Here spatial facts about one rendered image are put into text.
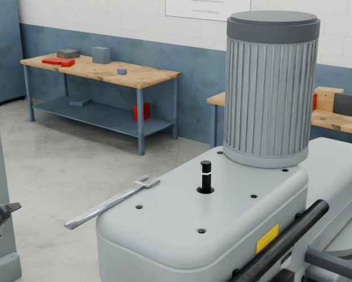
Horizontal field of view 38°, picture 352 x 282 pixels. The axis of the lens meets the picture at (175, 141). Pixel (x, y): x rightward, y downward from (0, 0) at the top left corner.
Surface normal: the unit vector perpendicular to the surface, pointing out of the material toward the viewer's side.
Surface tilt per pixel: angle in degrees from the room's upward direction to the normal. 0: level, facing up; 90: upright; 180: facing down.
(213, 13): 90
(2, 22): 90
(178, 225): 0
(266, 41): 90
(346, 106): 90
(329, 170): 0
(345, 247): 0
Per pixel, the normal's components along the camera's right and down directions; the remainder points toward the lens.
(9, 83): 0.79, 0.22
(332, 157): 0.00, -0.93
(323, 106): -0.48, 0.32
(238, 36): -0.79, 0.23
